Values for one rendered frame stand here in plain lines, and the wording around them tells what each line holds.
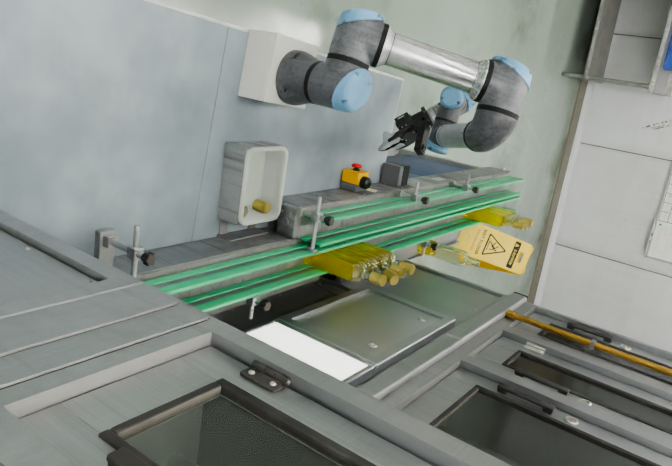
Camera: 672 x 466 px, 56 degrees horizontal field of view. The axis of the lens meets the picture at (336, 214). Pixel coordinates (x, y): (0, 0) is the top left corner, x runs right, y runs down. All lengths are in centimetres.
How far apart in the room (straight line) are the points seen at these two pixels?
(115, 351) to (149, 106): 87
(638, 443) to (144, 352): 127
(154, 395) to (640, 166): 703
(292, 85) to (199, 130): 27
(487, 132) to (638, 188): 591
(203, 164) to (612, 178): 627
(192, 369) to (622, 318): 720
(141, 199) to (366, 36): 70
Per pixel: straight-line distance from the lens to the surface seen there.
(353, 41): 168
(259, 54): 177
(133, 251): 140
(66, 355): 84
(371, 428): 78
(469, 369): 185
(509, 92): 174
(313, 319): 185
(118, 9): 154
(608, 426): 178
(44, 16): 145
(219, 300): 167
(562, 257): 788
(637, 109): 757
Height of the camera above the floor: 200
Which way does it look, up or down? 32 degrees down
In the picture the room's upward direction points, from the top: 108 degrees clockwise
